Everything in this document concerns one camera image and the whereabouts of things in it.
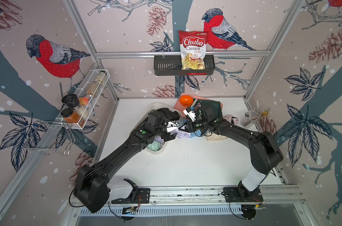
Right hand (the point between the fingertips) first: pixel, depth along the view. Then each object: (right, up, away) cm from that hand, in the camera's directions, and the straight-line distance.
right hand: (180, 127), depth 84 cm
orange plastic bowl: (+6, +18, +31) cm, 36 cm away
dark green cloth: (+15, +12, -13) cm, 23 cm away
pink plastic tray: (+17, +22, +37) cm, 46 cm away
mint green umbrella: (-16, -12, +2) cm, 19 cm away
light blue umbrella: (+9, -2, -8) cm, 12 cm away
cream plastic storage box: (-7, +8, +20) cm, 23 cm away
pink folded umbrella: (+40, +3, +16) cm, 43 cm away
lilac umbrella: (+1, -3, -3) cm, 4 cm away
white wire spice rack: (-51, +21, -8) cm, 56 cm away
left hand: (-4, +5, -5) cm, 8 cm away
